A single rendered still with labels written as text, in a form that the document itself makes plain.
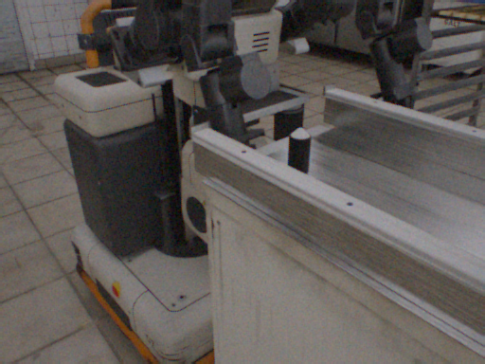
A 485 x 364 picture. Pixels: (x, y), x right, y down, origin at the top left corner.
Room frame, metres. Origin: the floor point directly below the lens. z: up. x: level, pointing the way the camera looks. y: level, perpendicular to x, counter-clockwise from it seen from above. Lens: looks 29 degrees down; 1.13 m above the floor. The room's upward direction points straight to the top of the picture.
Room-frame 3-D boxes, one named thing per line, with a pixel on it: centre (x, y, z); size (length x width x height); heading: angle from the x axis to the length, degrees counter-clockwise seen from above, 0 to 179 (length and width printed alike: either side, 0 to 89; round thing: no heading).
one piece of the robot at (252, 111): (0.95, 0.00, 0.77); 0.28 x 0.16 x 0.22; 132
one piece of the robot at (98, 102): (1.24, 0.26, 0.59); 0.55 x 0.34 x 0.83; 132
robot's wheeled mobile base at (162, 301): (1.17, 0.20, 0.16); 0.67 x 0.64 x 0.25; 42
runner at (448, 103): (2.08, -1.03, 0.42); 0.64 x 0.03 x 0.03; 124
